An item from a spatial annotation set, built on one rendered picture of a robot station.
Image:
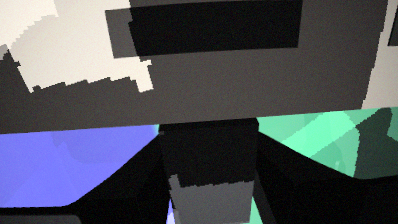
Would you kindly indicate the black two-prong charger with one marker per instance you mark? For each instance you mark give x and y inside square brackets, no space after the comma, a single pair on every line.
[210,169]

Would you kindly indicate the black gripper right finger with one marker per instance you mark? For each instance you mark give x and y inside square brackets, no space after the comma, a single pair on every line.
[290,188]

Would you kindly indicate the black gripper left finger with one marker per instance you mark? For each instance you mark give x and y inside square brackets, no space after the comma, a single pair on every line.
[137,193]

